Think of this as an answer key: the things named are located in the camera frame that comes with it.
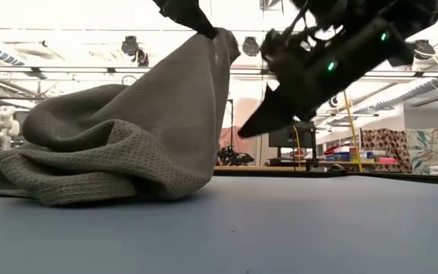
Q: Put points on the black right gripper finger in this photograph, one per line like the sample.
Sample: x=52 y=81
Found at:
x=272 y=116

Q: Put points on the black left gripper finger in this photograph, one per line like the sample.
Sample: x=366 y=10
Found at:
x=188 y=15

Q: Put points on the grey waffle-weave towel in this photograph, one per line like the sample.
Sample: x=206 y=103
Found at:
x=127 y=144

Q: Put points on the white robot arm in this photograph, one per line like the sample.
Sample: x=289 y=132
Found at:
x=4 y=125

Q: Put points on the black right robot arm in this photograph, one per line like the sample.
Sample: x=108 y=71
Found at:
x=401 y=23

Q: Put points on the large black monitor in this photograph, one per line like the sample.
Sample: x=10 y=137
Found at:
x=281 y=141

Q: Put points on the pink cloth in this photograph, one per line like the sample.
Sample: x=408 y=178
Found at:
x=224 y=139

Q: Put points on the wooden table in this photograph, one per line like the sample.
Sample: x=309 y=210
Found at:
x=257 y=168

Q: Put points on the small black robot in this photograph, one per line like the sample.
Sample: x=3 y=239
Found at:
x=234 y=157

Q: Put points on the blue box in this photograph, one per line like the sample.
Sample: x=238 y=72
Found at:
x=342 y=157

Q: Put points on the brown floral cloth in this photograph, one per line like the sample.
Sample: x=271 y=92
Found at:
x=386 y=146

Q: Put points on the pink box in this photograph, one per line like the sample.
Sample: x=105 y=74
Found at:
x=388 y=160

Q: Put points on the teal leaf-print cloth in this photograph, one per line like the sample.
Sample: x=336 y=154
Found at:
x=428 y=148

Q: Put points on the black pole frame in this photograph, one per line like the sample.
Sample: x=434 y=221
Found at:
x=231 y=122

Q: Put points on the black table frame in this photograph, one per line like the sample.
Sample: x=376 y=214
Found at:
x=356 y=176

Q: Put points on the long ceiling light rail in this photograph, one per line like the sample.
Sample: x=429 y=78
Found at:
x=51 y=69

